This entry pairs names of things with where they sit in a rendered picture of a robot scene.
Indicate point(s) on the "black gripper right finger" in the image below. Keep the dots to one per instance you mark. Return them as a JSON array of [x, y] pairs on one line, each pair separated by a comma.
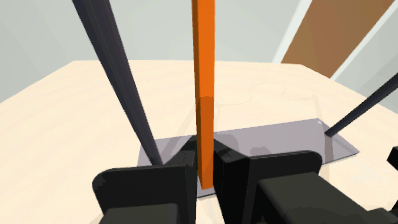
[[235, 177]]

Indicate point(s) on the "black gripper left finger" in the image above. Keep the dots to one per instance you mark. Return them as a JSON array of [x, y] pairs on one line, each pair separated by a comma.
[[172, 182]]

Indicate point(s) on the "orange bar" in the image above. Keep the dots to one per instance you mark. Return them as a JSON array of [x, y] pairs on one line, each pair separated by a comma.
[[203, 27]]

